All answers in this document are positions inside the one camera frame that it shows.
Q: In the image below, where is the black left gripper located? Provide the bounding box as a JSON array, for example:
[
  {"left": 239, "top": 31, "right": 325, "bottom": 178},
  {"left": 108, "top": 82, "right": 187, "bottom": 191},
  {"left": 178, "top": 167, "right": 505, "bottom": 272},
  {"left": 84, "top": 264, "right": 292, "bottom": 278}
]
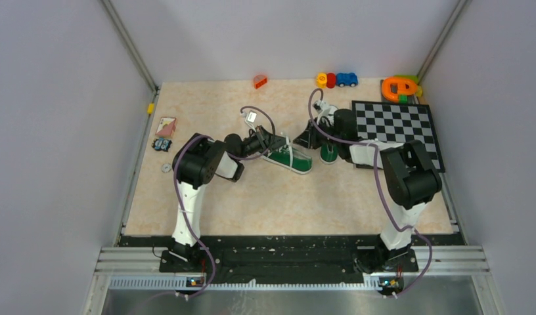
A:
[{"left": 236, "top": 125, "right": 289, "bottom": 161}]

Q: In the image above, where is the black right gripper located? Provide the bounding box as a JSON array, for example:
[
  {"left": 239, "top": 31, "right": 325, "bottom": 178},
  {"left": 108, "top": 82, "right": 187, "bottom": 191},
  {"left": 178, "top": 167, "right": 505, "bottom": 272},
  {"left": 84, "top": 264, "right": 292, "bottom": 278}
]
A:
[{"left": 293, "top": 117, "right": 342, "bottom": 150}]

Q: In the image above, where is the green canvas sneaker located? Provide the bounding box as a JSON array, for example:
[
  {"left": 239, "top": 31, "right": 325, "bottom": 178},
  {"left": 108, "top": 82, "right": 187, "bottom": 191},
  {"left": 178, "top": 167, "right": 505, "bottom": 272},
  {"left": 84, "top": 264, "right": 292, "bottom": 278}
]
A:
[
  {"left": 319, "top": 104, "right": 341, "bottom": 165},
  {"left": 262, "top": 135, "right": 313, "bottom": 175}
]

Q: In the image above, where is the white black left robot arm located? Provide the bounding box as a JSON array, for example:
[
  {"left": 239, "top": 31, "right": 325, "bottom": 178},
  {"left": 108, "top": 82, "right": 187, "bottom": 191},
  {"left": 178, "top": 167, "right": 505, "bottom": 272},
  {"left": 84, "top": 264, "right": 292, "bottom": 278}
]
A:
[{"left": 168, "top": 126, "right": 286, "bottom": 271}]

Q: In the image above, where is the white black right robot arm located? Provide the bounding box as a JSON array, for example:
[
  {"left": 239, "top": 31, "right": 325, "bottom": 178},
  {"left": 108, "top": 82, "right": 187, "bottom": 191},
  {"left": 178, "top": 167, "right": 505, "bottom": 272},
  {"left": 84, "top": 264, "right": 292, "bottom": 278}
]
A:
[{"left": 293, "top": 109, "right": 442, "bottom": 270}]

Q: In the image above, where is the yellow toy block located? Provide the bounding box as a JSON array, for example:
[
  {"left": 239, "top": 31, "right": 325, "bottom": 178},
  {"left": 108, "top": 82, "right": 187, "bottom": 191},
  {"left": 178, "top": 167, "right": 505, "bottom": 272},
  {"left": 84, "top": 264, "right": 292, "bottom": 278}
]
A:
[{"left": 315, "top": 73, "right": 328, "bottom": 89}]

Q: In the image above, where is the orange toy brick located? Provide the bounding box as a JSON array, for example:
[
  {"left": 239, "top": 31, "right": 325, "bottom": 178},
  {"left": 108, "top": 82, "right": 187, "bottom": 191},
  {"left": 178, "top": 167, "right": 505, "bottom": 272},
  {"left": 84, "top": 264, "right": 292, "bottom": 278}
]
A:
[{"left": 253, "top": 74, "right": 268, "bottom": 89}]

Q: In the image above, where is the red toy block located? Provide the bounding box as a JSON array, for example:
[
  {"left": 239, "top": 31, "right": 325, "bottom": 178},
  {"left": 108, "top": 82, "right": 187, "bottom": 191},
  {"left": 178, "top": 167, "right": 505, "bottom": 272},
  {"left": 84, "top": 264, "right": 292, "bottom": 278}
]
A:
[{"left": 326, "top": 73, "right": 336, "bottom": 89}]

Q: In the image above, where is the blue toy car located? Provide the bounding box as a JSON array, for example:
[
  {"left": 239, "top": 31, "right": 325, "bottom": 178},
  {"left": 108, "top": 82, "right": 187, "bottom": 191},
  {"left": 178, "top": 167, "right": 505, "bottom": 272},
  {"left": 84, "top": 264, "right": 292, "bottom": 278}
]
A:
[{"left": 336, "top": 72, "right": 359, "bottom": 87}]

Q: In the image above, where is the black white chessboard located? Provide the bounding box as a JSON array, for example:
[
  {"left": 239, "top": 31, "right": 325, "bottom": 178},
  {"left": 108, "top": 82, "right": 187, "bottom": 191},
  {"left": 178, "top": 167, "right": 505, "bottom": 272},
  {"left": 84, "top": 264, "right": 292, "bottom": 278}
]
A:
[{"left": 351, "top": 100, "right": 445, "bottom": 173}]

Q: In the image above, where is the pink tangram puzzle box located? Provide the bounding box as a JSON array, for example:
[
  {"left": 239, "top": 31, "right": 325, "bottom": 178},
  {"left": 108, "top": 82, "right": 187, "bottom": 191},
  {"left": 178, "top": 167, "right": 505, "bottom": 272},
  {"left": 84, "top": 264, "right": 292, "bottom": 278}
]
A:
[{"left": 155, "top": 117, "right": 177, "bottom": 138}]

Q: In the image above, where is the small round white disc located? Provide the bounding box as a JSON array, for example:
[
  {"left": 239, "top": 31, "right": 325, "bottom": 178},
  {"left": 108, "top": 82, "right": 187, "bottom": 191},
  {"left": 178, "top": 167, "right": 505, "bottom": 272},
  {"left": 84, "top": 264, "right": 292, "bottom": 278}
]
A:
[{"left": 161, "top": 163, "right": 172, "bottom": 173}]

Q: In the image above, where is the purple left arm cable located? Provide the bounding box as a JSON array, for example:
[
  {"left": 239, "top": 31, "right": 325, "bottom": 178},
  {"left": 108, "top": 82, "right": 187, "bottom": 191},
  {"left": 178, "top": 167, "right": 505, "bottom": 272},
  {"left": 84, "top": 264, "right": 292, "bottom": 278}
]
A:
[{"left": 172, "top": 105, "right": 278, "bottom": 301}]

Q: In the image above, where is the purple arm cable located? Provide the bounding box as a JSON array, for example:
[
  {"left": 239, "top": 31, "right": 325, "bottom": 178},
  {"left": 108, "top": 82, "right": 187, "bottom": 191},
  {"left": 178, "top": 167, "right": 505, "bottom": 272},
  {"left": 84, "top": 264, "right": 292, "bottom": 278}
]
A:
[
  {"left": 307, "top": 88, "right": 434, "bottom": 299},
  {"left": 172, "top": 105, "right": 278, "bottom": 301}
]

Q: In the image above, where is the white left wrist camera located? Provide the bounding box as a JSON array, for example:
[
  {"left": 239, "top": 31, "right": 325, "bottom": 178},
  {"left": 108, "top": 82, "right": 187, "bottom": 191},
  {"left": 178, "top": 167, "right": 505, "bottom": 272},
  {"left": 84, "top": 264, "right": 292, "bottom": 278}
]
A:
[{"left": 241, "top": 110, "right": 257, "bottom": 130}]

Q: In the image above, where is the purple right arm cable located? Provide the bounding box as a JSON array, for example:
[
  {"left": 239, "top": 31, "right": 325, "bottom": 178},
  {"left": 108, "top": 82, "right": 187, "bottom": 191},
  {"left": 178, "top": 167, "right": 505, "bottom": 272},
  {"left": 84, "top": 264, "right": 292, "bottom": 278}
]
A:
[{"left": 307, "top": 88, "right": 434, "bottom": 299}]

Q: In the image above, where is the orange green ring toy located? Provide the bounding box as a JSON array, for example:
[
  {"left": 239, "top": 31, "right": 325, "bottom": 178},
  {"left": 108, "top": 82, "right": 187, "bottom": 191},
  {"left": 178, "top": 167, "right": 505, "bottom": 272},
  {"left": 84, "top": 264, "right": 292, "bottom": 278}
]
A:
[{"left": 380, "top": 75, "right": 423, "bottom": 104}]

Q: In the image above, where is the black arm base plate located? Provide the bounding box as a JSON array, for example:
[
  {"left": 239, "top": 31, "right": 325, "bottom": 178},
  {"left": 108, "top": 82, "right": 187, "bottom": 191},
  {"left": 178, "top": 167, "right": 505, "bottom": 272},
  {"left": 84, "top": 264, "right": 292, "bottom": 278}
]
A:
[{"left": 118, "top": 234, "right": 462, "bottom": 285}]

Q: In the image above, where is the aluminium frame rail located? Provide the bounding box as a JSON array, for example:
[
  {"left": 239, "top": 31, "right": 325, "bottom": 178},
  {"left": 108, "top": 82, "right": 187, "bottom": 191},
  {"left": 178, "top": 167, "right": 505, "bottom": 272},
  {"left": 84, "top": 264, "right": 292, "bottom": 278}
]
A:
[{"left": 84, "top": 244, "right": 504, "bottom": 314}]

